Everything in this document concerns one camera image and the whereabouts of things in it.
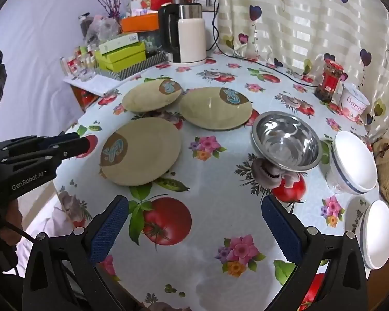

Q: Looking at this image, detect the dark glass bottle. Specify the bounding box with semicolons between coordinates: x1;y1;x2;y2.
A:
79;13;92;37

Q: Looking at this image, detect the striped tray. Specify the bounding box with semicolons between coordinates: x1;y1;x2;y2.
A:
95;52;167;81

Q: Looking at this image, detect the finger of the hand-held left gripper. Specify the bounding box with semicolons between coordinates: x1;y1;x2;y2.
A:
0;133;85;152
0;137;92;172

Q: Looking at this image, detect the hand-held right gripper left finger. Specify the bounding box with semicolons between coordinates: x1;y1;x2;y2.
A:
21;195;130;311

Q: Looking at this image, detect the heart print curtain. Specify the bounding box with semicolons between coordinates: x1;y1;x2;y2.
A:
212;0;389;143

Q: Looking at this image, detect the white yogurt tub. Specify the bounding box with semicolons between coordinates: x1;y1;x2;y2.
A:
339;82;371;124

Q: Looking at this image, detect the white electric kettle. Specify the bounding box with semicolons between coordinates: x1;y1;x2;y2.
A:
158;3;207;65

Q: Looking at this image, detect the cluster of small bottles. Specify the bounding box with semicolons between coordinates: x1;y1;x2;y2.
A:
60;44;99;81

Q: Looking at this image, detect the white slim box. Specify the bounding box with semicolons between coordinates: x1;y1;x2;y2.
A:
98;35;140;54

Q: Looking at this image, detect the beige plate with blue print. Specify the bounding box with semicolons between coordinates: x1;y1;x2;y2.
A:
121;78;183;114
180;87;253;131
100;117;182;187

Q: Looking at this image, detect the white paper sheet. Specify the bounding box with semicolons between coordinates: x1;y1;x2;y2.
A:
63;74;127;97

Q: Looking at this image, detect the stainless steel bowl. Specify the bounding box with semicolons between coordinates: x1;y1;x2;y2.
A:
250;111;322;172

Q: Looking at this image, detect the black power cable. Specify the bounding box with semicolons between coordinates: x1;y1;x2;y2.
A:
212;0;319;87

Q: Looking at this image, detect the white bowl with blue stripe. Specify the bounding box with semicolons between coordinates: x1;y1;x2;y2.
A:
355;200;389;270
326;131;378;195

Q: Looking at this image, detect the glass jar with red label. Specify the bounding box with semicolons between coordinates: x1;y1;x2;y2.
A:
314;60;344;102

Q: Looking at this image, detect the green box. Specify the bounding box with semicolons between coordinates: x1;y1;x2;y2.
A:
94;43;147;72

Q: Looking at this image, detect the floral vegetable print tablecloth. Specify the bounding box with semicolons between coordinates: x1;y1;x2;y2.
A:
53;50;381;311

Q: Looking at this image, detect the clear plastic bag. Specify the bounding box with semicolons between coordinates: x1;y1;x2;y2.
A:
84;15;120;44

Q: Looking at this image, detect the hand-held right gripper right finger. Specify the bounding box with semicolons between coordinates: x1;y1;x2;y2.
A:
261;195;368;311

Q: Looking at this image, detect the orange box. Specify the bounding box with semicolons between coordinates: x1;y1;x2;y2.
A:
120;12;159;33

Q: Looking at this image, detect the person's left hand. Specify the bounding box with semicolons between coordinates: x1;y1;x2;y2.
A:
0;197;23;266

